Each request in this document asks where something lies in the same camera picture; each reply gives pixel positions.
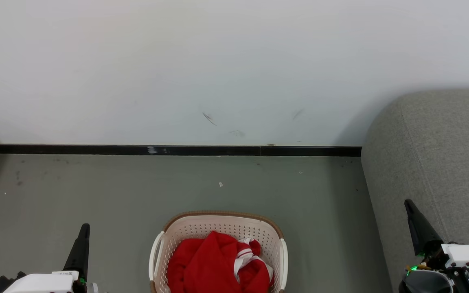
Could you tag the cream laundry basket brown rim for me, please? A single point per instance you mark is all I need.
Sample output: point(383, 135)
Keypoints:
point(202, 226)

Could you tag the grey fabric sofa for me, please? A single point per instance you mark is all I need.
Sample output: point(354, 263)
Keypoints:
point(434, 162)

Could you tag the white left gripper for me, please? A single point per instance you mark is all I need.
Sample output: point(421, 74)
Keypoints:
point(43, 283)

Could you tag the red garment white striped cuffs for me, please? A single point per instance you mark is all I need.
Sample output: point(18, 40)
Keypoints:
point(218, 264)

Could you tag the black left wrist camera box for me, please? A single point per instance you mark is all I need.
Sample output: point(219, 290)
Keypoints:
point(2, 284)

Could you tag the black baseboard strip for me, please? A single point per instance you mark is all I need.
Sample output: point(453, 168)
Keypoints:
point(96, 149)

